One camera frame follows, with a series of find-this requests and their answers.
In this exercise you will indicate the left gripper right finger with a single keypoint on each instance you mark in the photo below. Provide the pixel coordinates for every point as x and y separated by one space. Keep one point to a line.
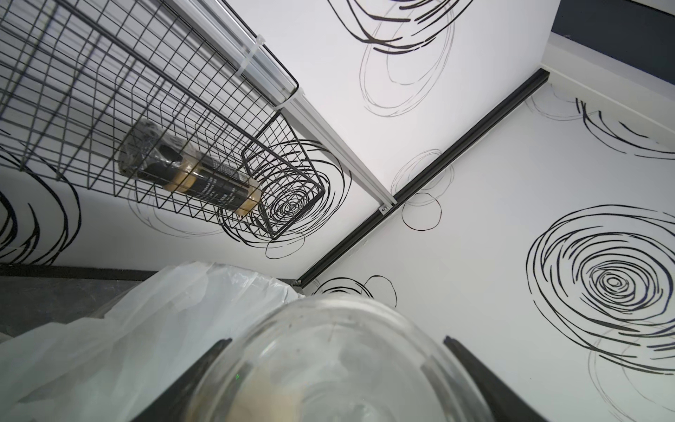
505 404

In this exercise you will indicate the bottle in wire basket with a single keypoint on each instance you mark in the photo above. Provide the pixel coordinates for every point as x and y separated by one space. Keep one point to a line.
150 153

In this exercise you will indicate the white trash bag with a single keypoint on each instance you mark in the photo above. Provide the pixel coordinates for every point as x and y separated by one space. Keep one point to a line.
112 368

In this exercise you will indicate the black wire wall basket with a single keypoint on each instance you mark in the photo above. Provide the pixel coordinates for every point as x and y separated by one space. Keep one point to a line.
76 76

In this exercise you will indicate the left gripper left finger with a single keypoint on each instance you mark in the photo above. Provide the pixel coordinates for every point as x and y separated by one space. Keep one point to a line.
171 405

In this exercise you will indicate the rice jar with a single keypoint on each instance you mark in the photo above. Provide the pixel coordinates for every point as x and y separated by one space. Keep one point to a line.
336 358

